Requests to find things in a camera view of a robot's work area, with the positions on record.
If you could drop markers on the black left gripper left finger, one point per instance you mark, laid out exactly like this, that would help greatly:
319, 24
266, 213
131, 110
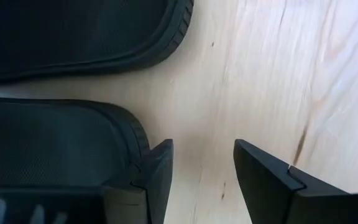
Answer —
148, 193

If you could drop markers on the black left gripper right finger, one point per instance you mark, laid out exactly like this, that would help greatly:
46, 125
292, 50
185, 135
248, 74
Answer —
269, 193

